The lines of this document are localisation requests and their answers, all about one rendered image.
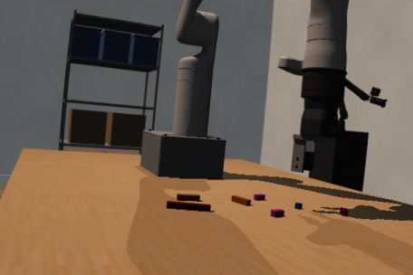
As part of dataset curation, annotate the orange-brown rectangular rod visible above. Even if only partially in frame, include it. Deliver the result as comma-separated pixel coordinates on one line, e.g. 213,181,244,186
231,195,251,206

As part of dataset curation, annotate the small magenta block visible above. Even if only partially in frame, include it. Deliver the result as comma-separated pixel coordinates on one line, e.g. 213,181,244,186
254,194,265,201
271,209,284,217
340,208,348,216

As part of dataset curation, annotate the red rod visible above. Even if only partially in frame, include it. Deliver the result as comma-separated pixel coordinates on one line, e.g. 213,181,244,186
167,201,211,212

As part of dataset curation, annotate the small blue block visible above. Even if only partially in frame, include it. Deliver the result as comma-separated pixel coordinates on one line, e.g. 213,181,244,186
294,203,303,210

